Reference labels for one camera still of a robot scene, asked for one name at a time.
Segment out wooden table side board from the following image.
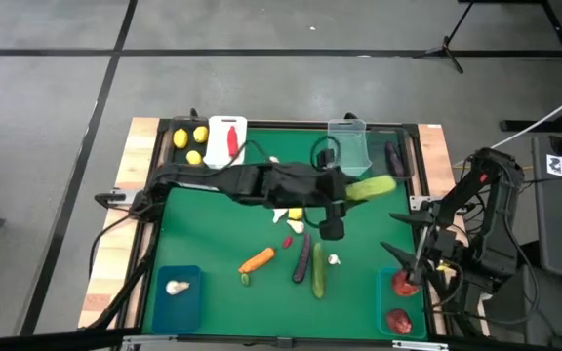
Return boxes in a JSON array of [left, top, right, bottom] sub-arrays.
[[76, 116, 163, 329], [415, 123, 492, 337]]

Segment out long red pepper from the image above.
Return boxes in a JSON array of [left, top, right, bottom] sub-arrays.
[[226, 125, 240, 158]]

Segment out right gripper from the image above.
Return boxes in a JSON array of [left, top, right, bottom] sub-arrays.
[[381, 197, 461, 289]]

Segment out green table mat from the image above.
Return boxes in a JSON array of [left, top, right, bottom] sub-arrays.
[[141, 127, 431, 341]]

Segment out silver mounting bracket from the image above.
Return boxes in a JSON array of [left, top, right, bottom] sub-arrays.
[[408, 194, 431, 212]]

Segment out black table frame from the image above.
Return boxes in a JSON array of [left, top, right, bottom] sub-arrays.
[[114, 116, 453, 350]]

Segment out white plastic bin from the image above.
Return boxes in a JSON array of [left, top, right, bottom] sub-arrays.
[[202, 115, 249, 171]]

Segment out orange carrot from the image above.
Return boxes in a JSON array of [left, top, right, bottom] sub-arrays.
[[237, 247, 276, 275]]

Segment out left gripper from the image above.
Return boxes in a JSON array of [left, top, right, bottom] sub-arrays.
[[309, 165, 369, 218]]

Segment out white cable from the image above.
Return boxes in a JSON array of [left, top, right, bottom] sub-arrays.
[[451, 82, 562, 170]]

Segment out black tripod stand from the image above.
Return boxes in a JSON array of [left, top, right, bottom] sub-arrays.
[[411, 0, 477, 75]]

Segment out black stand frame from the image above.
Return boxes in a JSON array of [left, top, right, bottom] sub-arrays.
[[498, 0, 562, 133]]

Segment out silver frame bar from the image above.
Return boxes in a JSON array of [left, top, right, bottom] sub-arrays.
[[120, 333, 178, 351], [391, 339, 451, 351]]

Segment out black cable bundle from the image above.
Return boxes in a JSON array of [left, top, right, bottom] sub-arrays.
[[85, 214, 158, 331]]

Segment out dark grey floor case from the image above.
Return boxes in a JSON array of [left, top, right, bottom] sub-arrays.
[[475, 265, 562, 347]]

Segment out clear plastic bin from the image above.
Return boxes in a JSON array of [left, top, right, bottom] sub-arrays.
[[327, 118, 373, 177]]

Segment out teal plastic bin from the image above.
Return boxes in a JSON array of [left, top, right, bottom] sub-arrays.
[[376, 265, 429, 341]]

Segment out dark blue plastic bin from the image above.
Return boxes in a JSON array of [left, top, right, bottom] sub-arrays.
[[151, 264, 204, 335]]

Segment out black floor bar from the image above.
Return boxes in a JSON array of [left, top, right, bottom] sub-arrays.
[[0, 327, 141, 351]]

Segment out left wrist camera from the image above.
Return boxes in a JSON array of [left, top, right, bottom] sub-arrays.
[[318, 215, 346, 242]]

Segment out green cucumber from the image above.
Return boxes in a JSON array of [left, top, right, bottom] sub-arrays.
[[310, 242, 328, 300], [345, 175, 399, 203]]

